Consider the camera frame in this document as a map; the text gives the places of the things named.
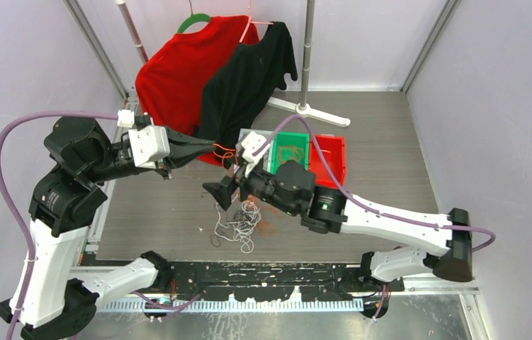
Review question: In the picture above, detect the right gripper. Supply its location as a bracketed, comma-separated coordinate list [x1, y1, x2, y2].
[204, 150, 299, 215]

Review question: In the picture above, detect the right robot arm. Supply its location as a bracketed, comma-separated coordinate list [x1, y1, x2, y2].
[203, 161, 473, 291]

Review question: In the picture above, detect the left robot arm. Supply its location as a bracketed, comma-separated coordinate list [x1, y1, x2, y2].
[0, 111, 215, 339]

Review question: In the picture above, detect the red t-shirt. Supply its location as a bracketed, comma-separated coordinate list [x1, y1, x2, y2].
[135, 16, 260, 166]

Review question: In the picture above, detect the white plastic bin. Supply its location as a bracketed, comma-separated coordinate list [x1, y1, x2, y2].
[232, 128, 273, 172]

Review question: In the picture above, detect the green plastic bin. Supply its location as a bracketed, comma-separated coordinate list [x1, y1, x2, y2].
[270, 132, 310, 174]

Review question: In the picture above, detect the black t-shirt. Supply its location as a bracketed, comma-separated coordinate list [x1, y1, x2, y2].
[196, 21, 298, 149]

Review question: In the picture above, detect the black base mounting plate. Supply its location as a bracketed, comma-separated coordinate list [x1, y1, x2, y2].
[141, 261, 383, 302]

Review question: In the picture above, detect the white clothes rack stand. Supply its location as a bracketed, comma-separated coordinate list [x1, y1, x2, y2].
[268, 0, 352, 128]

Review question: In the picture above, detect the red plastic bin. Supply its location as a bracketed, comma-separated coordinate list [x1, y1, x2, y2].
[308, 135, 346, 188]

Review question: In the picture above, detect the green clothes hanger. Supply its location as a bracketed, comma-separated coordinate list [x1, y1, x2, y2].
[176, 13, 211, 34]

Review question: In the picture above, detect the pink clothes hanger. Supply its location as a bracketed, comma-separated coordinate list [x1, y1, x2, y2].
[239, 0, 273, 43]

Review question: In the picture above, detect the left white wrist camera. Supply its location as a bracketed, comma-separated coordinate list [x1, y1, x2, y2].
[117, 109, 171, 169]

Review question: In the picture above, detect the black tangled cable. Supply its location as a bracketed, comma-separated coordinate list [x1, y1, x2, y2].
[209, 211, 252, 249]

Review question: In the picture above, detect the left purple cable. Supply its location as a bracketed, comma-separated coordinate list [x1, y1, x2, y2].
[0, 110, 121, 340]

